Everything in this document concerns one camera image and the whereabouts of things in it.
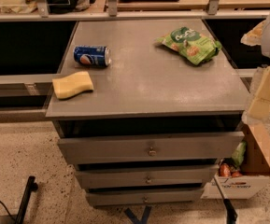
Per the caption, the blue pepsi can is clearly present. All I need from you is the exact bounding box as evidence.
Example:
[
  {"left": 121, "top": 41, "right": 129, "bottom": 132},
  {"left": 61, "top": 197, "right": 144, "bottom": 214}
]
[{"left": 73, "top": 46, "right": 111, "bottom": 68}]

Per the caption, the green snack bag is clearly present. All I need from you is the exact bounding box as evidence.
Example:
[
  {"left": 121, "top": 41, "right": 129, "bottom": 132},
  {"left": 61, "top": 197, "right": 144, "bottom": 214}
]
[{"left": 156, "top": 27, "right": 222, "bottom": 65}]

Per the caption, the cardboard box with snacks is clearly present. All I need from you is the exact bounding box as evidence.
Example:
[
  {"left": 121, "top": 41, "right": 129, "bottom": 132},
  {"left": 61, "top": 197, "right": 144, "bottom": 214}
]
[{"left": 202, "top": 123, "right": 270, "bottom": 199}]

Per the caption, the grey drawer cabinet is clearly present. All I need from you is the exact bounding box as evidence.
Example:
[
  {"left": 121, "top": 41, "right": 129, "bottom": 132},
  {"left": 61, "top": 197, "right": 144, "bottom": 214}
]
[{"left": 46, "top": 19, "right": 248, "bottom": 194}]

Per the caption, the black stand leg right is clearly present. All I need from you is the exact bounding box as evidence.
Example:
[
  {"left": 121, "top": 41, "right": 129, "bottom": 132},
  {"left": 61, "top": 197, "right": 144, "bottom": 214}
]
[{"left": 214, "top": 176, "right": 238, "bottom": 224}]

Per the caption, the black stand leg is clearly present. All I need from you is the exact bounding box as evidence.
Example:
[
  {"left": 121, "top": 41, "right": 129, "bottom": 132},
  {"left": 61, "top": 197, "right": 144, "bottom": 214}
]
[
  {"left": 214, "top": 176, "right": 238, "bottom": 224},
  {"left": 14, "top": 175, "right": 38, "bottom": 224}
]

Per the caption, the middle grey drawer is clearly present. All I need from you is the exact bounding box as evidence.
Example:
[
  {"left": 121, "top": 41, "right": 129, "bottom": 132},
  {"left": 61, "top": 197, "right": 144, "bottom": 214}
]
[{"left": 76, "top": 165, "right": 218, "bottom": 189}]

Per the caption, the yellow sponge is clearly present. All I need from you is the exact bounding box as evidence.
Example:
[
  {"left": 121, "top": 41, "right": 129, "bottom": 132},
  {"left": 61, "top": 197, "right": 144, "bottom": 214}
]
[{"left": 52, "top": 71, "right": 94, "bottom": 100}]

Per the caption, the top grey drawer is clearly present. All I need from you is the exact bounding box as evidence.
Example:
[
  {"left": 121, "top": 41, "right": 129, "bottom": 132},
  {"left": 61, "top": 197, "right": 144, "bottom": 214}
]
[{"left": 58, "top": 132, "right": 244, "bottom": 164}]

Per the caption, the black stand leg left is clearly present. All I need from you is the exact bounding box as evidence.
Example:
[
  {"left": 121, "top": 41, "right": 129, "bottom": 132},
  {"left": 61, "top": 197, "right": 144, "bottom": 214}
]
[{"left": 14, "top": 175, "right": 38, "bottom": 224}]

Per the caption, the metal shelf rail frame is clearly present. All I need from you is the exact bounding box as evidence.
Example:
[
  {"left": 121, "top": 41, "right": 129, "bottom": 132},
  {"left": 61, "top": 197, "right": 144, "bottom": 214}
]
[{"left": 0, "top": 0, "right": 270, "bottom": 22}]

